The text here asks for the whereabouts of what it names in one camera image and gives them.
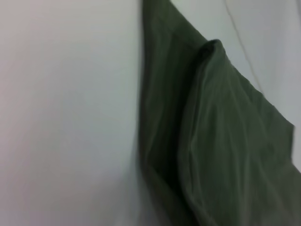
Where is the dark green t-shirt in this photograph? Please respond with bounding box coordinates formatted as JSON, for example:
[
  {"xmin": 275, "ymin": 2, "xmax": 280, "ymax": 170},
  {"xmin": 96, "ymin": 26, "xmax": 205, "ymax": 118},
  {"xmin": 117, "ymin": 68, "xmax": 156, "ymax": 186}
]
[{"xmin": 137, "ymin": 0, "xmax": 301, "ymax": 226}]

